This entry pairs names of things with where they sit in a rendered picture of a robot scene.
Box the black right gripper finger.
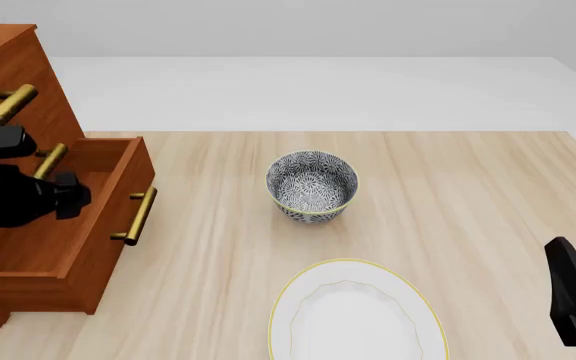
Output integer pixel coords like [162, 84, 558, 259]
[544, 235, 576, 317]

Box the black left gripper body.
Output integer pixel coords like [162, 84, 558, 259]
[50, 170, 92, 221]

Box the brass handle with two posts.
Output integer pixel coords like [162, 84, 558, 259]
[109, 186, 159, 247]

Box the wooden cabinet drawer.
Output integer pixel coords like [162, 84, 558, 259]
[0, 136, 157, 317]

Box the wooden cabinet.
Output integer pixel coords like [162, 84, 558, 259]
[0, 24, 88, 330]

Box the white plate with yellow rim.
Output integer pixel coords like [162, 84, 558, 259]
[267, 258, 451, 360]

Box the patterned black and white bowl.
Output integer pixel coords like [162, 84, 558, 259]
[266, 150, 361, 227]

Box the short brass drawer handle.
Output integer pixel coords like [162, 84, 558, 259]
[31, 142, 69, 180]

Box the long brass drawer handle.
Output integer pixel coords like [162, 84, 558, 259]
[0, 84, 39, 129]

